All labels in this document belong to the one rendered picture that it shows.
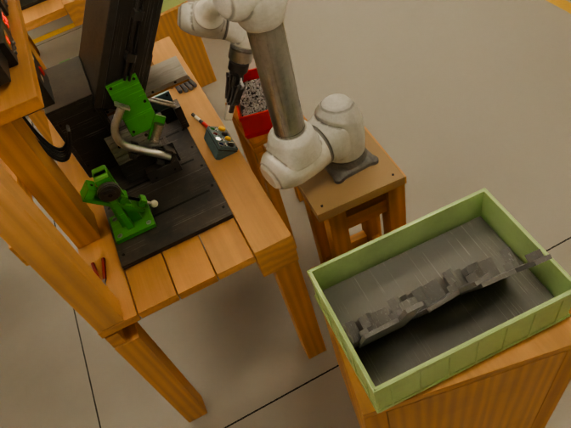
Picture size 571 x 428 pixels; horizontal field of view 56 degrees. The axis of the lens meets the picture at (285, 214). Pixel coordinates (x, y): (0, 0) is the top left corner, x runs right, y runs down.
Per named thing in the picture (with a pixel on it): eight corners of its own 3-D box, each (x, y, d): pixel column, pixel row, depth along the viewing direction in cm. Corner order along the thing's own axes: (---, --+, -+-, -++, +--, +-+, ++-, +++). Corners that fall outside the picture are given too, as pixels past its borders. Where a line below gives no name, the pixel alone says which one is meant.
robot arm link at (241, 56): (248, 42, 199) (245, 57, 202) (226, 40, 194) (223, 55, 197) (259, 50, 193) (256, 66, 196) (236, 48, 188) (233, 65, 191)
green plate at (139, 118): (157, 117, 208) (132, 67, 196) (161, 124, 201) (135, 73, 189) (130, 129, 206) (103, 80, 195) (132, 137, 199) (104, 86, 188)
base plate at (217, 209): (155, 68, 261) (153, 64, 259) (234, 217, 191) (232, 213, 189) (73, 104, 255) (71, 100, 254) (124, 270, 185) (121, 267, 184)
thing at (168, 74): (178, 61, 220) (175, 55, 218) (189, 81, 210) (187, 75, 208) (88, 100, 215) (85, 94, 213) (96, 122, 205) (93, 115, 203)
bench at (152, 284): (219, 159, 342) (170, 39, 275) (327, 350, 247) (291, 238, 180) (117, 206, 333) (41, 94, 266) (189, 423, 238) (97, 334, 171)
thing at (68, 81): (116, 119, 237) (79, 54, 212) (132, 160, 218) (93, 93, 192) (77, 137, 235) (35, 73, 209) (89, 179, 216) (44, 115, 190)
